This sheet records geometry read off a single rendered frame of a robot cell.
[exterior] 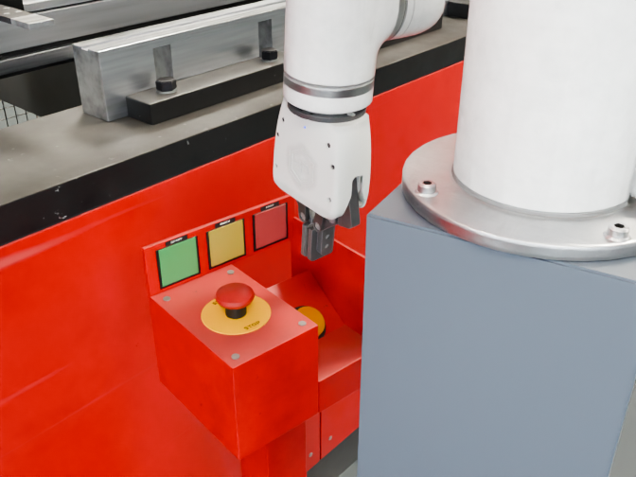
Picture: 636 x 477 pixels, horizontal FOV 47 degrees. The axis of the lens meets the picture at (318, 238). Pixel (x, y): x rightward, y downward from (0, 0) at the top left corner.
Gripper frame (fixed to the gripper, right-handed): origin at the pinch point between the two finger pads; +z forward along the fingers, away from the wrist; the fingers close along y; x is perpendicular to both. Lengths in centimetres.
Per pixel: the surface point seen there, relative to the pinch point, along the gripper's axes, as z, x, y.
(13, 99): 17, 0, -91
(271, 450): 25.3, -7.6, 2.7
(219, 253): 4.6, -6.3, -9.3
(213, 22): -9.3, 14.9, -42.1
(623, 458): 83, 84, 13
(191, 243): 2.2, -9.6, -9.6
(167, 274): 4.8, -13.0, -9.3
